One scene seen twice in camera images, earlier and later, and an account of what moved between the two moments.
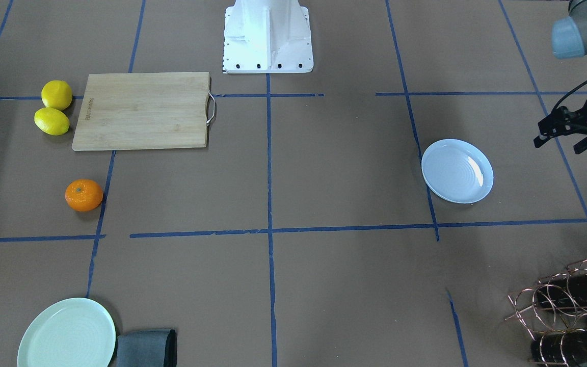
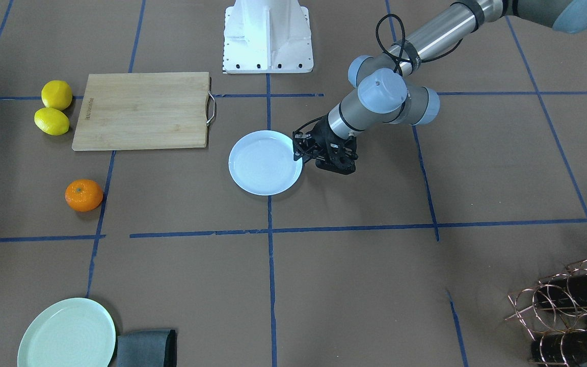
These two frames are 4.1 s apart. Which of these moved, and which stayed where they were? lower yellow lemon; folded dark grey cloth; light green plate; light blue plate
Moved: light blue plate
Stayed: light green plate; lower yellow lemon; folded dark grey cloth
